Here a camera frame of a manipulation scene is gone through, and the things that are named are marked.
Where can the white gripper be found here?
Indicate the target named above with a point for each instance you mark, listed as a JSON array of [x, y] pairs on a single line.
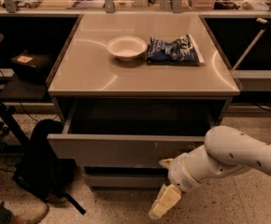
[[179, 172]]

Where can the grey top drawer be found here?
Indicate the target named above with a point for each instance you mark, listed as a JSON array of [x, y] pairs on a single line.
[[130, 134]]

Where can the grey drawer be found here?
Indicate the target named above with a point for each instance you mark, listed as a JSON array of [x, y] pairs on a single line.
[[124, 178], [130, 134]]

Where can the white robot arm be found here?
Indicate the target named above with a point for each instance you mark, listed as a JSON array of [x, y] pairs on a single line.
[[226, 151]]

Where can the grey bottom drawer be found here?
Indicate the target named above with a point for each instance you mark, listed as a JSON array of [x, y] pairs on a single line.
[[124, 178]]

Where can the grey drawer cabinet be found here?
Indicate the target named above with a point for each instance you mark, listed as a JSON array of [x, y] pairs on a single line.
[[88, 72]]

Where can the blue chip bag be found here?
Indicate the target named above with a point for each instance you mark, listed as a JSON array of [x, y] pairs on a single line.
[[181, 51]]

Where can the black backpack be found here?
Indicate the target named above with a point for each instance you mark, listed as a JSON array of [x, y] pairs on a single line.
[[41, 172]]

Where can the white bowl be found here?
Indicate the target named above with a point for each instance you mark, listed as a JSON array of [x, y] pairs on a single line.
[[126, 48]]

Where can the tan shoe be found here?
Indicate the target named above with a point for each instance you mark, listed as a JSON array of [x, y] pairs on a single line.
[[32, 215]]

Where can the black box with label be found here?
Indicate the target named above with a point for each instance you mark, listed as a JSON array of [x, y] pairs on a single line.
[[31, 67]]

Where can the white stick with tip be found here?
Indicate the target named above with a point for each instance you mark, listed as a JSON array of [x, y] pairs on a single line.
[[265, 24]]

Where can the black stand frame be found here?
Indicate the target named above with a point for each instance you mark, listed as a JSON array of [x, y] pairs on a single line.
[[9, 123]]

